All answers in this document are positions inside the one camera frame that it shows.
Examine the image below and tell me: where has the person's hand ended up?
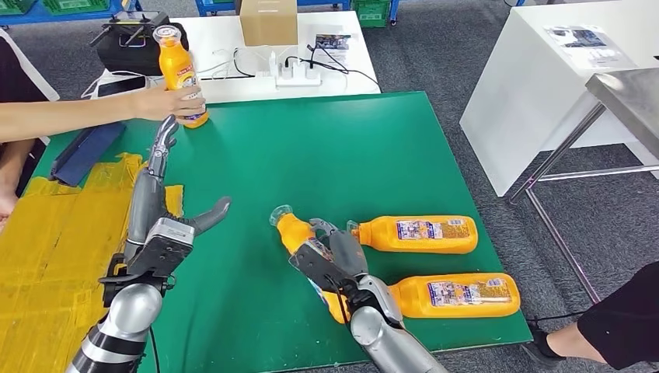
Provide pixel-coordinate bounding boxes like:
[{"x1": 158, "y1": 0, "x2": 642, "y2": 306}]
[{"x1": 127, "y1": 85, "x2": 208, "y2": 124}]

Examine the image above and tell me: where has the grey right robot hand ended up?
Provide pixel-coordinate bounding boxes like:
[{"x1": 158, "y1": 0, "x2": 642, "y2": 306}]
[{"x1": 309, "y1": 218, "x2": 370, "y2": 283}]

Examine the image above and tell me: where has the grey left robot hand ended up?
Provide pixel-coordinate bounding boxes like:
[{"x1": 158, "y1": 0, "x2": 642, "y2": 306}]
[{"x1": 124, "y1": 113, "x2": 232, "y2": 248}]

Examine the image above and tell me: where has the orange detergent bottle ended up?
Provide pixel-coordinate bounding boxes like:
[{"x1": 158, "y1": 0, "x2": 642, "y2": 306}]
[
  {"x1": 346, "y1": 214, "x2": 479, "y2": 256},
  {"x1": 269, "y1": 204, "x2": 356, "y2": 326},
  {"x1": 152, "y1": 24, "x2": 210, "y2": 130},
  {"x1": 385, "y1": 273, "x2": 522, "y2": 320}
]

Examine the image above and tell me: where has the black smartphone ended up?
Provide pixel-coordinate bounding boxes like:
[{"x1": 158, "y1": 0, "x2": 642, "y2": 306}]
[{"x1": 96, "y1": 75, "x2": 147, "y2": 99}]

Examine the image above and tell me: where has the black carrying case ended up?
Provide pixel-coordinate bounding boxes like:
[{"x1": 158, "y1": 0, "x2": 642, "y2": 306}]
[{"x1": 96, "y1": 21, "x2": 190, "y2": 77}]

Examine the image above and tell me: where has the white flat block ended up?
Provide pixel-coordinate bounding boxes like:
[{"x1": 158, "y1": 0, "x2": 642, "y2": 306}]
[{"x1": 195, "y1": 76, "x2": 279, "y2": 102}]

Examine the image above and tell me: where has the dark blue tablet case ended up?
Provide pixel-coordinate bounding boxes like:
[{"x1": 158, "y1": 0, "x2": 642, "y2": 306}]
[{"x1": 50, "y1": 121, "x2": 127, "y2": 188}]

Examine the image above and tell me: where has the grey drone remote controller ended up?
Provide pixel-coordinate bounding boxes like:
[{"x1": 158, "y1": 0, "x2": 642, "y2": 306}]
[{"x1": 88, "y1": 11, "x2": 171, "y2": 48}]

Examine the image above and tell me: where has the white rectangular table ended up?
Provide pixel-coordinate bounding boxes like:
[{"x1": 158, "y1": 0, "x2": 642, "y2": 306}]
[{"x1": 83, "y1": 10, "x2": 382, "y2": 110}]

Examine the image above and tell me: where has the blue shelf rack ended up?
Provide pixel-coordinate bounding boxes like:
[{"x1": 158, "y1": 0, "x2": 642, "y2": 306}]
[
  {"x1": 0, "y1": 0, "x2": 144, "y2": 28},
  {"x1": 194, "y1": 0, "x2": 401, "y2": 26}
]

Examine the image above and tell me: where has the yellow taped cardboard sheet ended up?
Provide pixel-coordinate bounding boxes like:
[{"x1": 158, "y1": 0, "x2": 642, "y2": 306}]
[{"x1": 0, "y1": 152, "x2": 185, "y2": 373}]

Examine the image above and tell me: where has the green plastic crate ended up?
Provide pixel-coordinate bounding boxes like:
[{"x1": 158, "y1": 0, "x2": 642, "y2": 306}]
[
  {"x1": 40, "y1": 0, "x2": 110, "y2": 16},
  {"x1": 0, "y1": 0, "x2": 36, "y2": 16},
  {"x1": 352, "y1": 0, "x2": 393, "y2": 28}
]

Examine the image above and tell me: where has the brown cardboard box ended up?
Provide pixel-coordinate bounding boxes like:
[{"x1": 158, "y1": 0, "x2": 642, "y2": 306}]
[{"x1": 239, "y1": 0, "x2": 299, "y2": 47}]

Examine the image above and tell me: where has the white power strip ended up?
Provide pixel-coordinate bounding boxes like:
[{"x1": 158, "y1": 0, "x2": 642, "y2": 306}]
[{"x1": 275, "y1": 64, "x2": 323, "y2": 88}]

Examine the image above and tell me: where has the printed leaflet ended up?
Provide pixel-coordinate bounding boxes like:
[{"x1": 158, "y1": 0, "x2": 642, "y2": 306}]
[{"x1": 311, "y1": 33, "x2": 353, "y2": 68}]

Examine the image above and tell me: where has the white panel-sided table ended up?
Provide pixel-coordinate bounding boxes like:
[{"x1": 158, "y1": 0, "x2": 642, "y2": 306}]
[{"x1": 459, "y1": 0, "x2": 659, "y2": 199}]

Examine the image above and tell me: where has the printed paper sheet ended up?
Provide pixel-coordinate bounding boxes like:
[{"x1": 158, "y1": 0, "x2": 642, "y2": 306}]
[{"x1": 546, "y1": 24, "x2": 640, "y2": 71}]

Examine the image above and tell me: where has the stainless steel table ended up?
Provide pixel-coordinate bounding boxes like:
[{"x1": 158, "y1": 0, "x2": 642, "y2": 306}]
[{"x1": 507, "y1": 67, "x2": 659, "y2": 305}]

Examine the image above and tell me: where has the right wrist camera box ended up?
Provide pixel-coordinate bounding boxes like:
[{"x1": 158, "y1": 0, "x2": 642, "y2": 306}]
[{"x1": 288, "y1": 239, "x2": 361, "y2": 305}]

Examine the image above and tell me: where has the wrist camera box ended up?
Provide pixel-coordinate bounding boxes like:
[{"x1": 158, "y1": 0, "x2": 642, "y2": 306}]
[
  {"x1": 288, "y1": 239, "x2": 361, "y2": 305},
  {"x1": 126, "y1": 217, "x2": 197, "y2": 280}
]

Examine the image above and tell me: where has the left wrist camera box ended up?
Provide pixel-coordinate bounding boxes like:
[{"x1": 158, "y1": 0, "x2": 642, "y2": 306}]
[{"x1": 126, "y1": 217, "x2": 197, "y2": 280}]

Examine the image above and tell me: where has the thin black cable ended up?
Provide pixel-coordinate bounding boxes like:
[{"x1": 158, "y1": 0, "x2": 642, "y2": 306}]
[{"x1": 198, "y1": 47, "x2": 257, "y2": 82}]

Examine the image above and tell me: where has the white cable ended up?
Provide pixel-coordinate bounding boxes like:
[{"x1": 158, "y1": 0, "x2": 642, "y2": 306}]
[{"x1": 79, "y1": 47, "x2": 240, "y2": 99}]

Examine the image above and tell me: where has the black power cable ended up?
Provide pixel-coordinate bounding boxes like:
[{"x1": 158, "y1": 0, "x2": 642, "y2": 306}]
[{"x1": 283, "y1": 44, "x2": 383, "y2": 93}]

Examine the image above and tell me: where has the black floor cable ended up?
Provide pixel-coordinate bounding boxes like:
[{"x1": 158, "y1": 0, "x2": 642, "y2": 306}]
[{"x1": 525, "y1": 311, "x2": 582, "y2": 324}]

